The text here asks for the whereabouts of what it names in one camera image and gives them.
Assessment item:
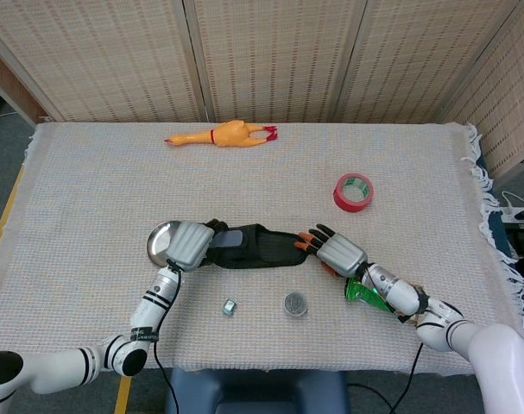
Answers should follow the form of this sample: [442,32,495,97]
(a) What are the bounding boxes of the blue padded robot base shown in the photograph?
[165,368,351,414]

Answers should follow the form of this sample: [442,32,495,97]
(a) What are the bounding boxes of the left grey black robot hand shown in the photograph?
[166,218,228,273]

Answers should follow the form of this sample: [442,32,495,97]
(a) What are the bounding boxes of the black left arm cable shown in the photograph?
[151,258,179,414]

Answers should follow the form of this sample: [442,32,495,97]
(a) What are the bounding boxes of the white power strip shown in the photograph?
[501,191,524,223]

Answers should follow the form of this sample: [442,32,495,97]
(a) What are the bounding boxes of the beige woven folding screen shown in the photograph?
[0,0,524,179]

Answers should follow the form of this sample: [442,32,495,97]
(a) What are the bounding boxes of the red tape roll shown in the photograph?
[332,172,375,214]

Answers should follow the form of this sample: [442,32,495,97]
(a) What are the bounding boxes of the black floor cable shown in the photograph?
[346,380,396,414]

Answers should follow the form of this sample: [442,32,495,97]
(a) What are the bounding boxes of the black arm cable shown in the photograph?
[398,342,425,414]
[151,258,179,414]

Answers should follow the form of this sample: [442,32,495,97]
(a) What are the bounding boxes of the small round metal tin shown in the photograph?
[282,291,308,319]

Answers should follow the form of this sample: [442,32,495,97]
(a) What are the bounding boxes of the green orange snack bag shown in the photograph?
[345,275,426,325]

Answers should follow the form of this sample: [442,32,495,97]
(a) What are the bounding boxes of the white woven fringed tablecloth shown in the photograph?
[0,122,524,376]

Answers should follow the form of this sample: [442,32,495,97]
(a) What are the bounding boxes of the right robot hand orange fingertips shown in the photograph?
[294,223,369,278]

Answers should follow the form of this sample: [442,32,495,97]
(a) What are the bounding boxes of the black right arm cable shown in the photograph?
[398,342,425,414]

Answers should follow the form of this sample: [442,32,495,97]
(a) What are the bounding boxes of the black rubber slipper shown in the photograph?
[207,223,314,270]

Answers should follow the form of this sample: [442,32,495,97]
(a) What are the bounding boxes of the round stainless steel plate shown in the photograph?
[146,220,181,267]

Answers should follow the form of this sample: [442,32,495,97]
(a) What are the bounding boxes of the yellow rubber chicken toy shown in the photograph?
[164,120,280,149]

